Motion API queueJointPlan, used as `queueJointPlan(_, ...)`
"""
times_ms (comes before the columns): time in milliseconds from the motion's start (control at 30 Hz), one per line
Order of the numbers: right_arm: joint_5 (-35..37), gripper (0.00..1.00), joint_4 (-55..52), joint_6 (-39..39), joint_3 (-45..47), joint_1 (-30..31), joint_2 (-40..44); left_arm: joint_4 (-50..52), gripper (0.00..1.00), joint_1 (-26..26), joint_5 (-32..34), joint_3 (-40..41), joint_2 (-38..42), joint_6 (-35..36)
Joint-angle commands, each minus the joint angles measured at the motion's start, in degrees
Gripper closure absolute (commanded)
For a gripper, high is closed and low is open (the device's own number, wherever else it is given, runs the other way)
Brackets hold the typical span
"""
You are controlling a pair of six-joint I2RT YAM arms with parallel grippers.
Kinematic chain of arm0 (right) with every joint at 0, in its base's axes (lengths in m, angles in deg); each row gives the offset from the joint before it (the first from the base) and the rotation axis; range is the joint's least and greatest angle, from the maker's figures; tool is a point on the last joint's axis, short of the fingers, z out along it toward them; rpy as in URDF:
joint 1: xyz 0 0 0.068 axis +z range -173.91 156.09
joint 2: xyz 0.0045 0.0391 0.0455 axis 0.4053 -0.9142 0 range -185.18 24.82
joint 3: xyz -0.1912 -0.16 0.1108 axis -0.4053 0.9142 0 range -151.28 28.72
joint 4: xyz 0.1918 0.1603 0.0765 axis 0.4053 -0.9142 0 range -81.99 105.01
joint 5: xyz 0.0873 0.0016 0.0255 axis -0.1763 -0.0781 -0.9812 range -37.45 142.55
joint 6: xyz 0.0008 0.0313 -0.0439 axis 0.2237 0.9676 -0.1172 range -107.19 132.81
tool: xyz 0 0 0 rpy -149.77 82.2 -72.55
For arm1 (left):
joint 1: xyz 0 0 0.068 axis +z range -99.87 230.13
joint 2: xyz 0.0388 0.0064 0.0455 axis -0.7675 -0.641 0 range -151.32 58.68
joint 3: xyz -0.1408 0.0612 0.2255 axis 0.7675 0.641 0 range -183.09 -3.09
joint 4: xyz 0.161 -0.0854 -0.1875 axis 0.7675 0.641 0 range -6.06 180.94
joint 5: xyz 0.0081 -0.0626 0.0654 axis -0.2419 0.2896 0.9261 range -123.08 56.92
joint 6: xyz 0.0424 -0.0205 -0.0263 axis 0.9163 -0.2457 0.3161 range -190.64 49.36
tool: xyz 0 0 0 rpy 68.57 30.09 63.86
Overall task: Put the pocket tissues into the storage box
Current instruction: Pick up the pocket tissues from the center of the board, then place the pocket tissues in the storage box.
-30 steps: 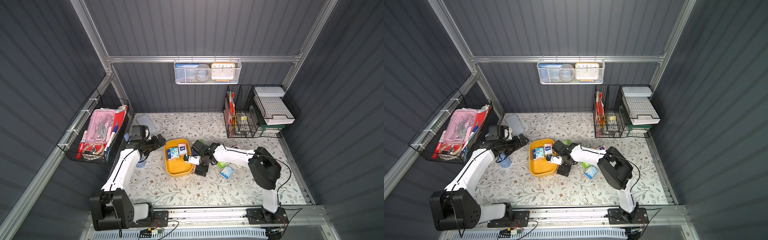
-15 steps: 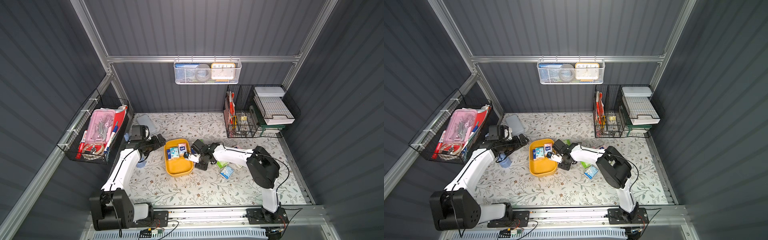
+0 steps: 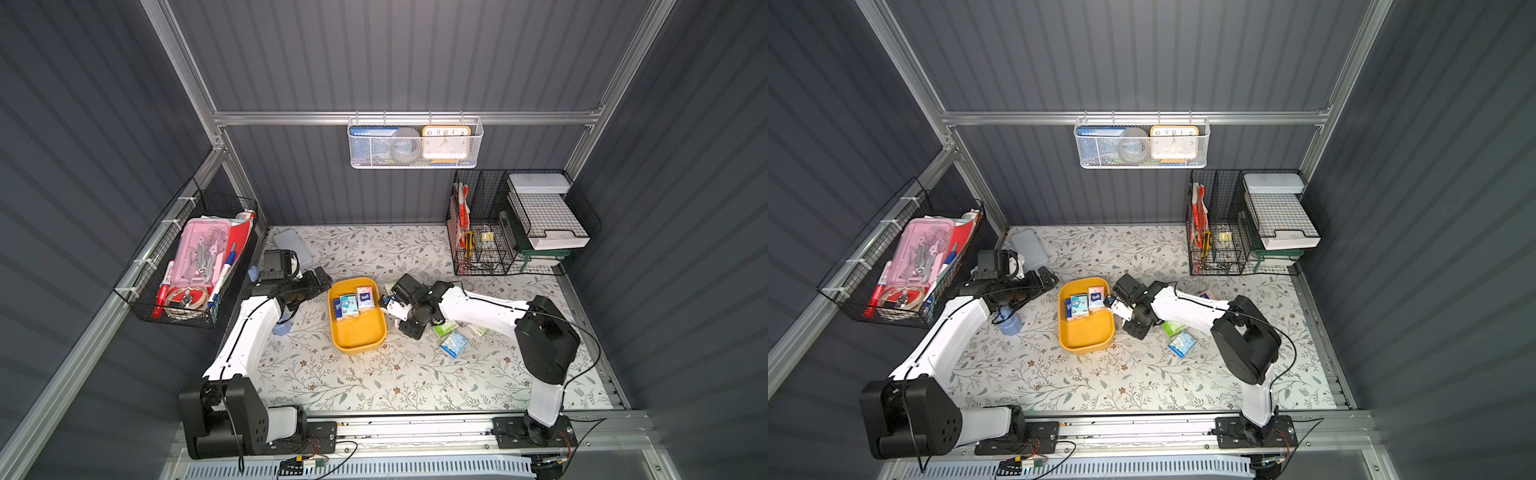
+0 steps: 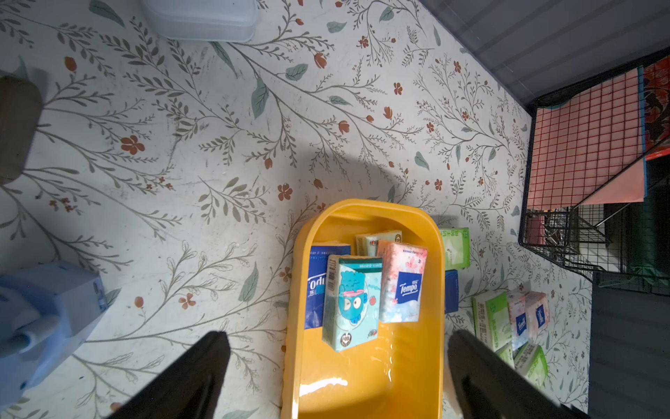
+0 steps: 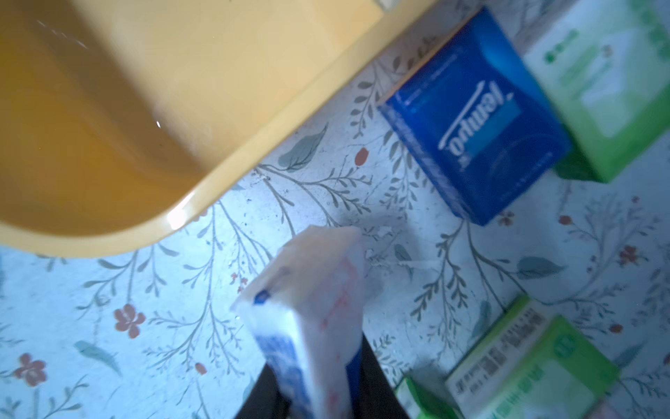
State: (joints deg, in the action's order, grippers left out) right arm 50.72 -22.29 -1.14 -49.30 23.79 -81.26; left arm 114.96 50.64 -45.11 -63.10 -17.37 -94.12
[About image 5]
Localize green tissue pack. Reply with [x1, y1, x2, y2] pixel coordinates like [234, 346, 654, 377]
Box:
[394, 376, 462, 419]
[445, 295, 620, 418]
[515, 0, 669, 183]

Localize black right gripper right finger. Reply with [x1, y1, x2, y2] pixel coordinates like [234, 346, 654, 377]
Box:
[358, 337, 409, 419]

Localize pink floral tissue pack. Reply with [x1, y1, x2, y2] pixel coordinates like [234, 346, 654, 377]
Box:
[231, 226, 366, 418]

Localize yellow storage box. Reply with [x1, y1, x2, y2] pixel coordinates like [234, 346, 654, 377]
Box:
[1, 1, 432, 258]

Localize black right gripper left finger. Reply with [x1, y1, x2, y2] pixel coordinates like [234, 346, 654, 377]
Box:
[235, 364, 288, 419]

